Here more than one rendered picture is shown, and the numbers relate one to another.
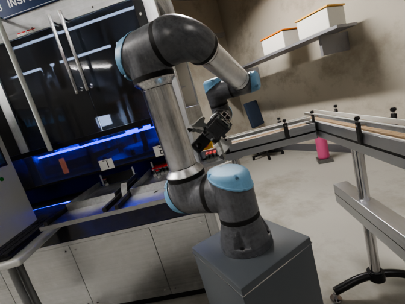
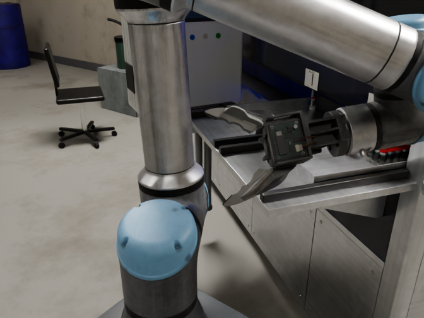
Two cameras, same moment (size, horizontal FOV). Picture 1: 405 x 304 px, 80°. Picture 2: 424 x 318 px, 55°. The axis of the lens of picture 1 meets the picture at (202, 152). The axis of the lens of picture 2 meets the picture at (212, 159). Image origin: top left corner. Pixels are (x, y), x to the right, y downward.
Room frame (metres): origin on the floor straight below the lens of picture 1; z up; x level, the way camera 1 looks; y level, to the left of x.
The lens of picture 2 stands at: (0.50, -0.54, 1.34)
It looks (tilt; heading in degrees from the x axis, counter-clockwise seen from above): 24 degrees down; 65
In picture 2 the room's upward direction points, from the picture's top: straight up
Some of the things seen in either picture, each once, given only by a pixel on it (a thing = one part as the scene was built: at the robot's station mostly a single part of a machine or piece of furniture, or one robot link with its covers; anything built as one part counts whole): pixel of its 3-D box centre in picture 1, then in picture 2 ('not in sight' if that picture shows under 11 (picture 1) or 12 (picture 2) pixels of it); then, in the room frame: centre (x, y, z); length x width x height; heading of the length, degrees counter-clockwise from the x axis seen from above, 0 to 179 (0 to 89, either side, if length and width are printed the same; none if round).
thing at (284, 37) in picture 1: (280, 42); not in sight; (3.47, -1.44, 1.72); 0.40 x 0.33 x 0.23; 27
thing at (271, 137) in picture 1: (254, 138); not in sight; (1.45, -0.33, 0.92); 0.69 x 0.15 x 0.16; 83
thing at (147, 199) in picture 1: (132, 192); (289, 143); (1.21, 0.41, 0.87); 0.70 x 0.48 x 0.02; 83
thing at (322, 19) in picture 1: (320, 23); not in sight; (2.93, -1.71, 1.73); 0.41 x 0.34 x 0.23; 27
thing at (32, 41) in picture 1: (46, 91); not in sight; (1.43, 0.75, 1.51); 0.47 x 0.01 x 0.59; 83
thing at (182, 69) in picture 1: (181, 65); not in sight; (1.82, -0.02, 1.51); 0.85 x 0.01 x 0.59; 173
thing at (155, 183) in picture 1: (164, 175); (342, 153); (1.26, 0.23, 0.90); 0.34 x 0.26 x 0.04; 173
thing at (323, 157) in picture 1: (320, 139); not in sight; (3.20, -1.61, 0.31); 0.28 x 0.27 x 0.63; 117
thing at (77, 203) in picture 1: (106, 189); (285, 115); (1.30, 0.57, 0.90); 0.34 x 0.26 x 0.04; 173
